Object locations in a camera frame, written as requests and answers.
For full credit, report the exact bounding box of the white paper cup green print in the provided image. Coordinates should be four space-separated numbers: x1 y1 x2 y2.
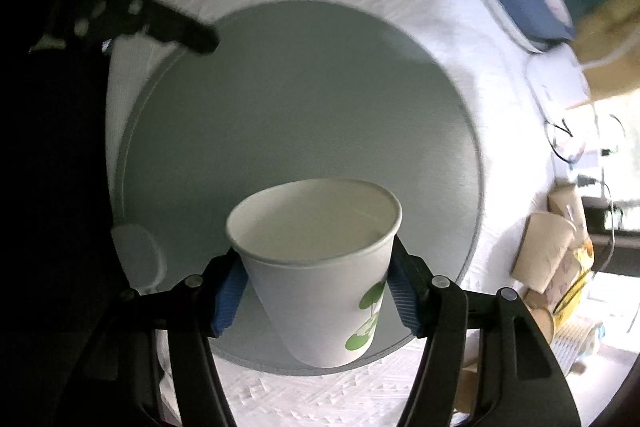
226 179 402 369

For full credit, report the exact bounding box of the white plate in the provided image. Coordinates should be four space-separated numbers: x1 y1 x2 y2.
483 0 570 54

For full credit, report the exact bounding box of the brown paper cup lying front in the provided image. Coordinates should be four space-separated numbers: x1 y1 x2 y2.
511 211 576 294

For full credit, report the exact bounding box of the white lattice basket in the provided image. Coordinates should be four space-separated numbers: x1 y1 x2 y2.
551 322 605 375

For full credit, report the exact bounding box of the brown paper cup lying left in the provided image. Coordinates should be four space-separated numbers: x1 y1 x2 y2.
548 184 588 242

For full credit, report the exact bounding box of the round grey placemat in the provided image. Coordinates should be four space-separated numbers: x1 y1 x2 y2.
110 0 485 377

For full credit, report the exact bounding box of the brown paper cup lying back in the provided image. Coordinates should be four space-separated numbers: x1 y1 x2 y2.
544 251 582 312

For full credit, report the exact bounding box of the white desk lamp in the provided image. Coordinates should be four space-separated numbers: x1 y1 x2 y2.
524 43 590 122

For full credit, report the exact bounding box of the yellow curtain left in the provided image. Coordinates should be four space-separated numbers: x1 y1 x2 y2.
572 0 639 102

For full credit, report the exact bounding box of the brown paper cup upright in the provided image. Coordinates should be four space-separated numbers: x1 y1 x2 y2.
524 291 555 343

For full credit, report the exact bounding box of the small grey white lid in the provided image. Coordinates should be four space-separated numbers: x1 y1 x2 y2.
112 225 167 295

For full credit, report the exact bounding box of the yellow packet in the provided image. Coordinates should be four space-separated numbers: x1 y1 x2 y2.
552 239 594 329

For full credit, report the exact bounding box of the brown paper cup lying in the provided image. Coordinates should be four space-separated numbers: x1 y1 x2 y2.
548 184 588 242
511 211 576 294
544 251 582 312

